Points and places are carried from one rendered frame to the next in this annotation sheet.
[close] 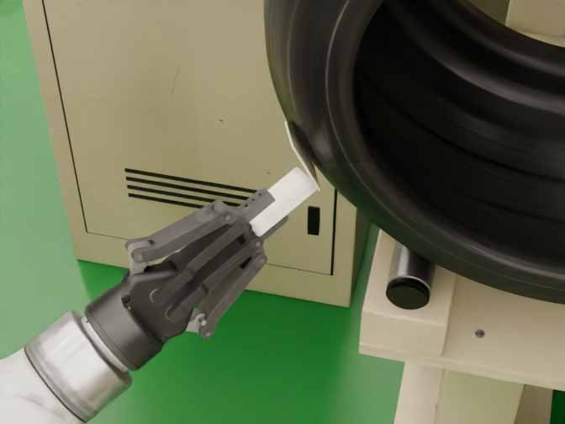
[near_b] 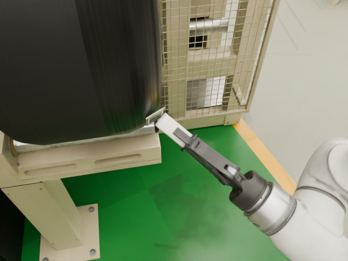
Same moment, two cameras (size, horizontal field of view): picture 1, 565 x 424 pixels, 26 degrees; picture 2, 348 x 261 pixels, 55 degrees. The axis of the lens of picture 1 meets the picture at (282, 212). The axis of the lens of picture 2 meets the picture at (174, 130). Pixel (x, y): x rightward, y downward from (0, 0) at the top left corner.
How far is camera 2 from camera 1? 1.02 m
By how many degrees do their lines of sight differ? 63
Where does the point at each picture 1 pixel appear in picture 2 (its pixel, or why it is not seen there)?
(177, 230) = (215, 156)
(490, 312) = not seen: hidden behind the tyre
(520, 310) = not seen: hidden behind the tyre
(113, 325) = (261, 180)
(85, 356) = (278, 188)
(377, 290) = (148, 144)
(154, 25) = not seen: outside the picture
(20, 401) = (310, 209)
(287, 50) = (156, 68)
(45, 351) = (285, 207)
